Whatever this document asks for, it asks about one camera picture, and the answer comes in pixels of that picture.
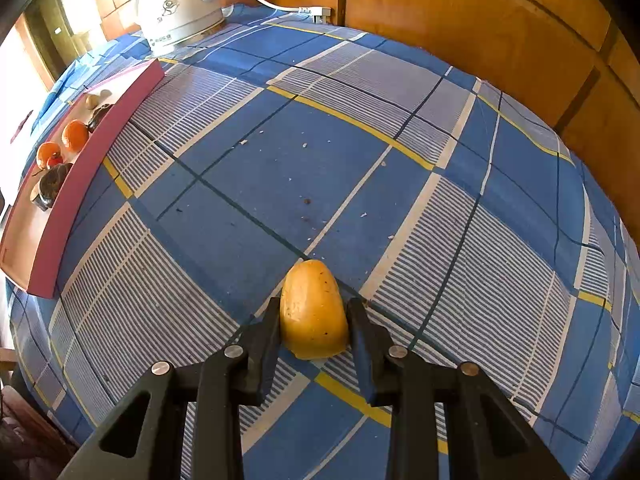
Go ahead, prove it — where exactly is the small orange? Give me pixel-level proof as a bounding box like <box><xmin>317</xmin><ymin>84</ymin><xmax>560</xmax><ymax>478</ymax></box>
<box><xmin>36</xmin><ymin>142</ymin><xmax>64</xmax><ymax>170</ymax></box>

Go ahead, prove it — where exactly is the wooden glass door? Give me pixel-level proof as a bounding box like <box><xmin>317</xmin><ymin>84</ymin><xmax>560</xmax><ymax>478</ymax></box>
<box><xmin>15</xmin><ymin>0</ymin><xmax>108</xmax><ymax>91</ymax></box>

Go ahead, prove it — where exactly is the blue plaid tablecloth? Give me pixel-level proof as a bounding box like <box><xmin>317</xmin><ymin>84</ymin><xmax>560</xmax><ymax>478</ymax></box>
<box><xmin>5</xmin><ymin>4</ymin><xmax>640</xmax><ymax>480</ymax></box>

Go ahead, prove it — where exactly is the large orange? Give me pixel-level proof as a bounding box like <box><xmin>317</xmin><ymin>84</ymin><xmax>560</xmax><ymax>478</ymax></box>
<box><xmin>61</xmin><ymin>120</ymin><xmax>91</xmax><ymax>153</ymax></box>

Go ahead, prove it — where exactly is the white pink-edged cardboard box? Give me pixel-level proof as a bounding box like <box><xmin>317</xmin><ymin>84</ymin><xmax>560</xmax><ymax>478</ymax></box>
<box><xmin>0</xmin><ymin>57</ymin><xmax>167</xmax><ymax>298</ymax></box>

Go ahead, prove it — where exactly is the halved dark-skinned fruit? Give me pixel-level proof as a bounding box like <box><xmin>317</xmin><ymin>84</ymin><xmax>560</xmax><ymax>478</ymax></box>
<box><xmin>30</xmin><ymin>180</ymin><xmax>56</xmax><ymax>211</ymax></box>
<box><xmin>40</xmin><ymin>162</ymin><xmax>73</xmax><ymax>193</ymax></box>

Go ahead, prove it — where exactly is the white floral electric kettle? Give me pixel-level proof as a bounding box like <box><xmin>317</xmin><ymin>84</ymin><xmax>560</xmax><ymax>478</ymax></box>
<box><xmin>135</xmin><ymin>0</ymin><xmax>225</xmax><ymax>57</ymax></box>

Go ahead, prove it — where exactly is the yellow mango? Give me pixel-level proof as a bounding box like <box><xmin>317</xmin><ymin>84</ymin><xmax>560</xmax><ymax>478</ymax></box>
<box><xmin>280</xmin><ymin>259</ymin><xmax>349</xmax><ymax>360</ymax></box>

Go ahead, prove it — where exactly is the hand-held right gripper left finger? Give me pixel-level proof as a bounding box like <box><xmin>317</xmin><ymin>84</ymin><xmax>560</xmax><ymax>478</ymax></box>
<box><xmin>60</xmin><ymin>297</ymin><xmax>282</xmax><ymax>480</ymax></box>

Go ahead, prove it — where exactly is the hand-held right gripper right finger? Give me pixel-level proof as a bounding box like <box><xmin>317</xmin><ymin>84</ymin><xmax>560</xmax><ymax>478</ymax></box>
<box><xmin>347</xmin><ymin>297</ymin><xmax>571</xmax><ymax>480</ymax></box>

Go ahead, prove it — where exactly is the dark brown round fruit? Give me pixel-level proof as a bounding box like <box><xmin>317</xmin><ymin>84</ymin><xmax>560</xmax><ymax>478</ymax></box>
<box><xmin>87</xmin><ymin>104</ymin><xmax>113</xmax><ymax>133</ymax></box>

